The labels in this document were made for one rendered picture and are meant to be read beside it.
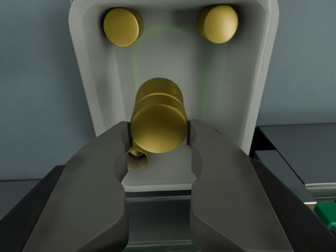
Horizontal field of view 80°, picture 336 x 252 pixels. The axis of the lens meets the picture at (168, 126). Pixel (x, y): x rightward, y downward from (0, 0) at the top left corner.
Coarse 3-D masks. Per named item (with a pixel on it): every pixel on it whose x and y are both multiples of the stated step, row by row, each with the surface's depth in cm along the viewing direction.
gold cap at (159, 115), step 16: (160, 80) 14; (144, 96) 12; (160, 96) 11; (176, 96) 13; (144, 112) 11; (160, 112) 11; (176, 112) 11; (144, 128) 11; (160, 128) 11; (176, 128) 11; (144, 144) 12; (160, 144) 12; (176, 144) 12
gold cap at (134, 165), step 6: (132, 138) 29; (132, 144) 28; (132, 150) 26; (138, 150) 26; (144, 150) 27; (126, 156) 29; (132, 156) 30; (144, 156) 30; (132, 162) 29; (138, 162) 29; (144, 162) 29; (132, 168) 28; (138, 168) 28
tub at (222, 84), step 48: (96, 0) 16; (144, 0) 16; (192, 0) 16; (240, 0) 17; (96, 48) 19; (144, 48) 24; (192, 48) 24; (240, 48) 21; (96, 96) 20; (192, 96) 27; (240, 96) 22; (240, 144) 23
